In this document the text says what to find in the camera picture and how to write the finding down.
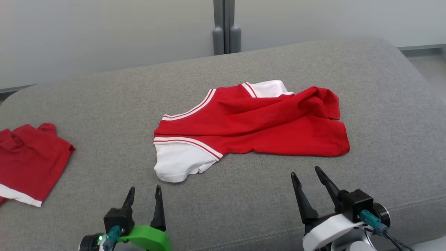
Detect teal right camera connector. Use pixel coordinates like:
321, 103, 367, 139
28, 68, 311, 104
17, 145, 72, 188
360, 210, 388, 236

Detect grey partition post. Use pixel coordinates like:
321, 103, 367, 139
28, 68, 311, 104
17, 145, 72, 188
213, 0, 241, 55

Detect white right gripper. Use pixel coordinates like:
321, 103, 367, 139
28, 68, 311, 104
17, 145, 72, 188
291, 166, 366, 251

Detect teal camera connector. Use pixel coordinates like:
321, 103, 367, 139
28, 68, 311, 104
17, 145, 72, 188
360, 210, 388, 236
103, 226, 122, 251

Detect red shorts with white stripe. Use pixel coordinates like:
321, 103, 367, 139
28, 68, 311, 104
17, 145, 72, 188
0, 123, 76, 207

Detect teal left camera connector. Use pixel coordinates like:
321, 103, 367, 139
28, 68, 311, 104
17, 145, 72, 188
103, 226, 122, 251

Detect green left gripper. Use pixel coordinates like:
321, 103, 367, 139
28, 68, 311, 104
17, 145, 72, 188
118, 185, 172, 251

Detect red white sports jersey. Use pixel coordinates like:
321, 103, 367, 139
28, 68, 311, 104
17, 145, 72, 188
153, 80, 350, 183

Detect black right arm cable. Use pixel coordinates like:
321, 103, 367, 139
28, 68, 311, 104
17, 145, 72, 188
383, 232, 416, 251

